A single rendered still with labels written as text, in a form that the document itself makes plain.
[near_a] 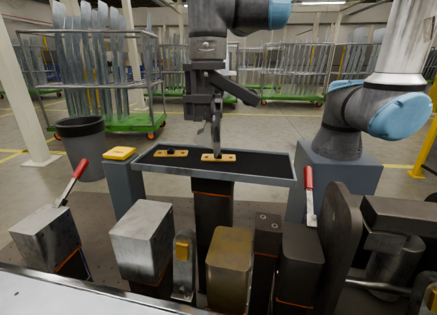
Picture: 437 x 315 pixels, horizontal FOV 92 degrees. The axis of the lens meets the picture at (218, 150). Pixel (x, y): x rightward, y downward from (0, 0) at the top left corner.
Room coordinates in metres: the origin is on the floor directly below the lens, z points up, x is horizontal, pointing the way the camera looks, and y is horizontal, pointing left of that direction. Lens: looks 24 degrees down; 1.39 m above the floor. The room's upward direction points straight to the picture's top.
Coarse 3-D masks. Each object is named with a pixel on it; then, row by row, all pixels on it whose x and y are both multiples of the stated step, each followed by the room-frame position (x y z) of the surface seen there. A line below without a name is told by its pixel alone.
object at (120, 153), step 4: (116, 148) 0.53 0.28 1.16; (120, 148) 0.53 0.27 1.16; (124, 148) 0.53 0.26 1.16; (128, 148) 0.53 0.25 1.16; (132, 148) 0.53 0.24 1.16; (108, 152) 0.51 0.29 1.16; (112, 152) 0.51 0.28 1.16; (116, 152) 0.51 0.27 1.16; (120, 152) 0.51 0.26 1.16; (124, 152) 0.51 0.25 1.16; (128, 152) 0.51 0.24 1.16; (132, 152) 0.52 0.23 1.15; (104, 156) 0.49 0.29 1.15; (108, 156) 0.49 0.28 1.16; (112, 156) 0.49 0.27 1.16; (116, 156) 0.49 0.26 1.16; (120, 156) 0.48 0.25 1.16; (124, 156) 0.49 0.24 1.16; (128, 156) 0.50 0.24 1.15
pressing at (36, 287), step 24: (0, 264) 0.30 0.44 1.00; (0, 288) 0.25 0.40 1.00; (24, 288) 0.25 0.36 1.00; (48, 288) 0.25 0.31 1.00; (72, 288) 0.25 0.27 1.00; (96, 288) 0.25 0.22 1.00; (0, 312) 0.21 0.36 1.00; (24, 312) 0.21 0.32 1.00; (48, 312) 0.21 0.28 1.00; (72, 312) 0.21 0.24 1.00; (96, 312) 0.21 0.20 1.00; (120, 312) 0.21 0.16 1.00; (144, 312) 0.21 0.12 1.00; (168, 312) 0.21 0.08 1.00; (192, 312) 0.21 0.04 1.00; (216, 312) 0.21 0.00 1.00
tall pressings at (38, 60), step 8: (24, 40) 8.15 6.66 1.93; (32, 40) 8.11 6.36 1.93; (16, 48) 8.11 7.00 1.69; (32, 48) 8.04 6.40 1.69; (16, 56) 8.04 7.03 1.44; (32, 56) 7.97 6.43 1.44; (40, 56) 8.12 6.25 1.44; (24, 64) 8.08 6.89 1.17; (32, 64) 8.21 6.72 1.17; (40, 64) 8.04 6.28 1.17; (40, 72) 7.97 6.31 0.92; (24, 80) 8.08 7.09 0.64; (40, 80) 8.06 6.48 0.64; (32, 88) 8.15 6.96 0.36
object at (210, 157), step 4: (220, 152) 0.48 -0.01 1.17; (204, 156) 0.47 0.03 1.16; (208, 156) 0.47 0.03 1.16; (212, 156) 0.47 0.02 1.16; (220, 156) 0.46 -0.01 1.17; (224, 156) 0.47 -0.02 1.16; (228, 156) 0.47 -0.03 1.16; (232, 156) 0.47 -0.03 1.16; (204, 160) 0.45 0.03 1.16; (208, 160) 0.45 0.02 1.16; (212, 160) 0.45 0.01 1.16; (216, 160) 0.45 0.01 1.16; (220, 160) 0.45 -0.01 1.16; (224, 160) 0.45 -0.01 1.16; (228, 160) 0.45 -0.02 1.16; (232, 160) 0.45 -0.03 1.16
